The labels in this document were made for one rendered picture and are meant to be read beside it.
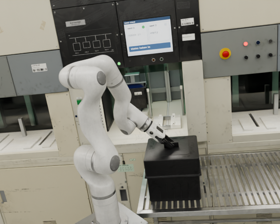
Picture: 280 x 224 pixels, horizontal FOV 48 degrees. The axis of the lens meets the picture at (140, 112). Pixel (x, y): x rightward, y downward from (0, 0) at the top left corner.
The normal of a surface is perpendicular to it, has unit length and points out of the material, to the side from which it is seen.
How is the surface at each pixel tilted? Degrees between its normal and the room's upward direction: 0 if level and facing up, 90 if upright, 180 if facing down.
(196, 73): 90
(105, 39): 90
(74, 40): 90
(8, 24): 90
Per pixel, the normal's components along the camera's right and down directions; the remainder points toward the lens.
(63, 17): -0.10, 0.35
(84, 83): -0.56, 0.38
